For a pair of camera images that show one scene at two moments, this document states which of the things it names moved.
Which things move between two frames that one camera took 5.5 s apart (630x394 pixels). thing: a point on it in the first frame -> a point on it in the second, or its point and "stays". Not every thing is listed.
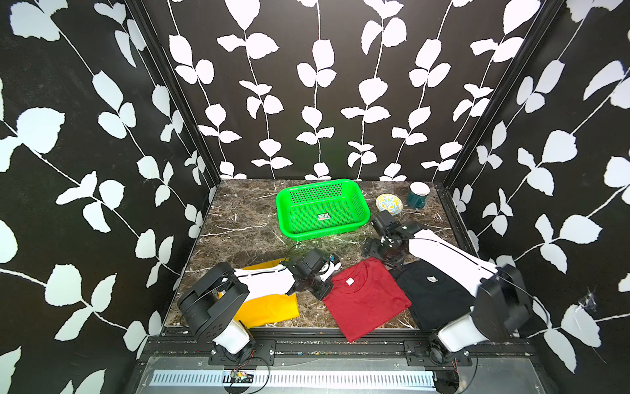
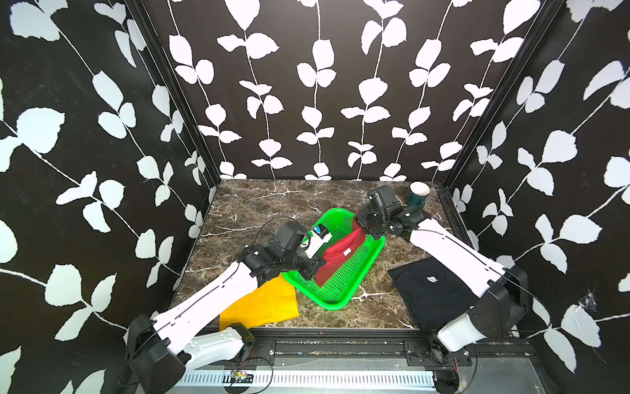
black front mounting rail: x=377 y=349 stays
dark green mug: x=417 y=195 stays
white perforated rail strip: x=304 y=379 stays
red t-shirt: x=364 y=298 -> x=338 y=253
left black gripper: x=326 y=286 -> x=312 y=264
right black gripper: x=372 y=251 -> x=362 y=218
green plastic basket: x=315 y=209 -> x=345 y=281
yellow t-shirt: x=259 y=312 stays
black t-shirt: x=438 y=300 stays
